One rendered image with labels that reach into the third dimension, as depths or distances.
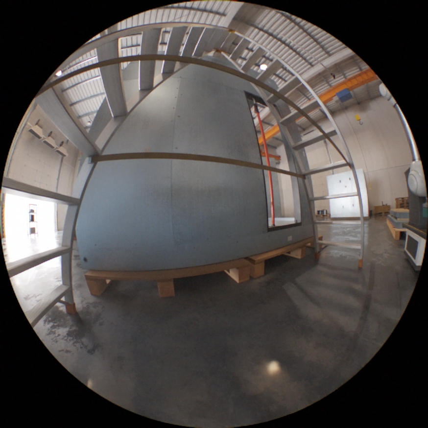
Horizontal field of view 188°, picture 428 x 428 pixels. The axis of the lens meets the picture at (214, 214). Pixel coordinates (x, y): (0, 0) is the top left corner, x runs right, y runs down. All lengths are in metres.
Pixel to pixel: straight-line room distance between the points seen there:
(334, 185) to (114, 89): 7.22
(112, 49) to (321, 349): 1.22
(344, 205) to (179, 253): 6.72
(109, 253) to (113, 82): 0.98
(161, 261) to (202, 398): 0.83
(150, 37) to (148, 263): 1.26
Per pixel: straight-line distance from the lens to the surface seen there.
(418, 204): 1.64
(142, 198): 0.92
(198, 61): 0.28
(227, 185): 1.02
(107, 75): 0.62
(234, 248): 1.05
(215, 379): 0.56
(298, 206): 1.66
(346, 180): 6.95
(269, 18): 8.00
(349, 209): 6.85
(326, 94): 9.63
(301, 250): 1.54
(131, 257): 0.98
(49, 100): 0.47
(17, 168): 9.79
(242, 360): 0.59
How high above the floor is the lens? 0.53
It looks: 1 degrees up
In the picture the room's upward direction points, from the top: 3 degrees counter-clockwise
